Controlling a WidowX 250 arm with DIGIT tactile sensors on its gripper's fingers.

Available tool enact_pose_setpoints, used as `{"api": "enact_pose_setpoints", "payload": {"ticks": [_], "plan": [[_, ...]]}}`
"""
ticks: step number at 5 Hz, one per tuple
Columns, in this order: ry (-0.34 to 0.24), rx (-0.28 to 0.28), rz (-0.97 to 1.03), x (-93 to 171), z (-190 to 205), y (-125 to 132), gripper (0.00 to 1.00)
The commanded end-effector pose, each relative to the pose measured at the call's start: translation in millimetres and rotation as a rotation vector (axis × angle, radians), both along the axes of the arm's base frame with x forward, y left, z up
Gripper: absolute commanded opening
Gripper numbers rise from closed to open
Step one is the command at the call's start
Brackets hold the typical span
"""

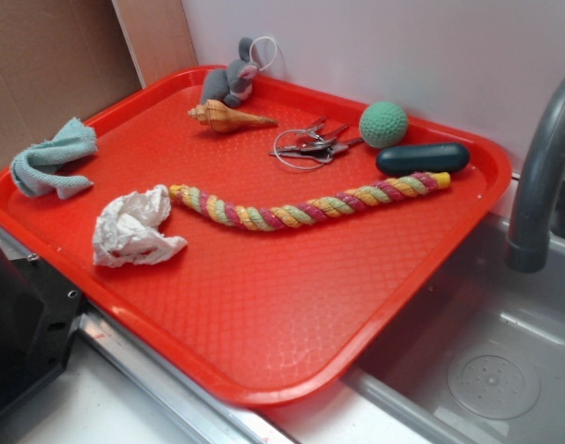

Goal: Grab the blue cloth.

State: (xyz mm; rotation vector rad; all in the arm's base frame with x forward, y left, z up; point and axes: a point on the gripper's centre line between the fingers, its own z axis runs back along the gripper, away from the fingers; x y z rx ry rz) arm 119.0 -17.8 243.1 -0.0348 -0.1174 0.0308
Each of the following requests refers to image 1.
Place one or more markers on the multicolour twisted rope toy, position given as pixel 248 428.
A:
pixel 305 214

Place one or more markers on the bunch of metal keys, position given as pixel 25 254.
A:
pixel 309 149

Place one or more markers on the grey sink faucet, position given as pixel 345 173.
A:
pixel 539 205

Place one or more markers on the brown cardboard panel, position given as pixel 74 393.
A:
pixel 63 59

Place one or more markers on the grey plastic sink basin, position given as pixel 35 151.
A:
pixel 478 353

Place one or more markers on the tan spiral seashell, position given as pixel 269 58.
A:
pixel 222 119

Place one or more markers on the red plastic tray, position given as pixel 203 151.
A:
pixel 255 318

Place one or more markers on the green dimpled ball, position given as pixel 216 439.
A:
pixel 383 124

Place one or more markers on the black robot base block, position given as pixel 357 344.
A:
pixel 39 314

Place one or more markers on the dark teal oblong case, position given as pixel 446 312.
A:
pixel 450 157

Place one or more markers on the grey plush bunny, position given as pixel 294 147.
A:
pixel 232 85

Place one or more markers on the light blue cloth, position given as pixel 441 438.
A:
pixel 35 170

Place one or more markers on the crumpled white paper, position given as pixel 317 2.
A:
pixel 127 230

